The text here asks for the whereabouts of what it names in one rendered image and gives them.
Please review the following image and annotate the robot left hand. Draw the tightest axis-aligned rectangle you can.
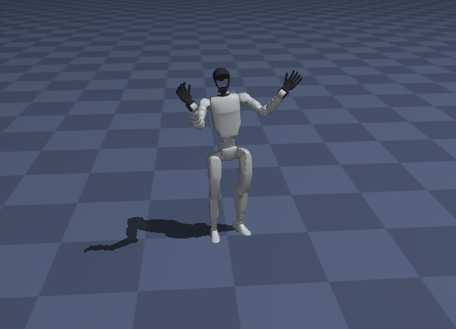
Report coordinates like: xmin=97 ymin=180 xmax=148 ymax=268
xmin=278 ymin=70 xmax=302 ymax=98

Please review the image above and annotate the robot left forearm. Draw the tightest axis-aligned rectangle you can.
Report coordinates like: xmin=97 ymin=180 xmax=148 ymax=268
xmin=267 ymin=89 xmax=286 ymax=112

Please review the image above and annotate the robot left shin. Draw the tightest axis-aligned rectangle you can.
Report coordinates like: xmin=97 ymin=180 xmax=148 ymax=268
xmin=234 ymin=192 xmax=248 ymax=225

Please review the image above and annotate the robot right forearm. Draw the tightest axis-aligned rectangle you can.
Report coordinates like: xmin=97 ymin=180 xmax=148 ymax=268
xmin=189 ymin=103 xmax=201 ymax=127

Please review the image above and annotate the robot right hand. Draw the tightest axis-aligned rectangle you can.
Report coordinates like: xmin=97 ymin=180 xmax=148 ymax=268
xmin=176 ymin=82 xmax=195 ymax=112

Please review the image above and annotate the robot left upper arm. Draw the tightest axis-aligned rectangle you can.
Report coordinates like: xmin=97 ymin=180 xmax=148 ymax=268
xmin=237 ymin=93 xmax=272 ymax=116

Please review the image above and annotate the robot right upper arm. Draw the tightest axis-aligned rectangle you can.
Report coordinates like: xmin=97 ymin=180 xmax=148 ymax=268
xmin=193 ymin=98 xmax=210 ymax=130

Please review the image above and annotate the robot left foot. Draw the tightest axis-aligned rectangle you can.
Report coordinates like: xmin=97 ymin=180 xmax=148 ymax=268
xmin=232 ymin=220 xmax=251 ymax=236

